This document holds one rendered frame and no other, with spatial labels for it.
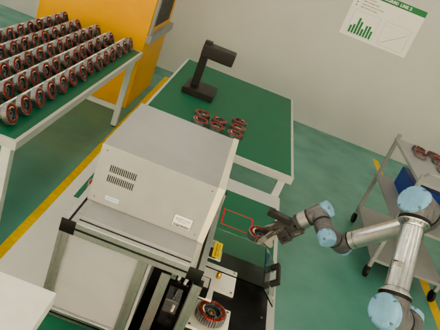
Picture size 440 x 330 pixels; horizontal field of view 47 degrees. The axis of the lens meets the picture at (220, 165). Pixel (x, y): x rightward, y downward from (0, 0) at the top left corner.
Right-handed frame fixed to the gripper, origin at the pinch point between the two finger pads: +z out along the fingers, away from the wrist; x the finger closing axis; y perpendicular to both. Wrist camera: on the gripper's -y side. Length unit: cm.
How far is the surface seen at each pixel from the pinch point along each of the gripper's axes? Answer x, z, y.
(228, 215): 24.9, 18.0, -7.4
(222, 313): -54, 5, 1
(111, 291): -80, 18, -33
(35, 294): -123, -1, -54
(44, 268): -65, 49, -46
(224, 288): -35.8, 9.3, 0.6
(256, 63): 473, 63, -45
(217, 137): -29, -19, -51
